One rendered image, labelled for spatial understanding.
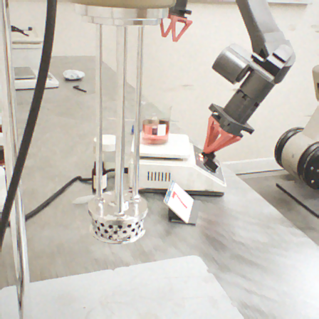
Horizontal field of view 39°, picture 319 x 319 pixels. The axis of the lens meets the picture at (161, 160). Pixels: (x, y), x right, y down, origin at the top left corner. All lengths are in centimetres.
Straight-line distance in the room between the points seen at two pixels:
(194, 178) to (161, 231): 16
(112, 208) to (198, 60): 208
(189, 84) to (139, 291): 199
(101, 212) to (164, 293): 19
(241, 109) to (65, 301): 52
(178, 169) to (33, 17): 153
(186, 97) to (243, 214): 174
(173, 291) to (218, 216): 25
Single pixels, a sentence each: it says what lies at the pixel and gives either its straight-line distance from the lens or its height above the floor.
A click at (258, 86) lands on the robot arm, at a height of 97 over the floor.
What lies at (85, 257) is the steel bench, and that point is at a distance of 74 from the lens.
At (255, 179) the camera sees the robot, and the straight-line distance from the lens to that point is 197.
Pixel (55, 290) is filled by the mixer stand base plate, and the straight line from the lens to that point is 66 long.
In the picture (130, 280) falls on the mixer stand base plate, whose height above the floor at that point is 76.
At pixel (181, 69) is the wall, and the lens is 252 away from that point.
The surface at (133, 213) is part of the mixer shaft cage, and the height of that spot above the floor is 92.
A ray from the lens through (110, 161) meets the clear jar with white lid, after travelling 97.
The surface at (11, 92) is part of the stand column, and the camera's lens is 45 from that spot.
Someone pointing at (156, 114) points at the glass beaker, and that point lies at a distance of 90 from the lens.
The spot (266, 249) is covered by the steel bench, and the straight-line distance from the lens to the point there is 79.
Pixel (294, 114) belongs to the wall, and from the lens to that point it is 298.
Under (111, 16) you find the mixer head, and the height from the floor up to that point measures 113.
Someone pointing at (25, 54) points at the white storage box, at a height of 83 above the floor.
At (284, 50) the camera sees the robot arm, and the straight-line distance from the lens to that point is 98.
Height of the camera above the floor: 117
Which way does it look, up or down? 23 degrees down
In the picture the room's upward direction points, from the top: 3 degrees clockwise
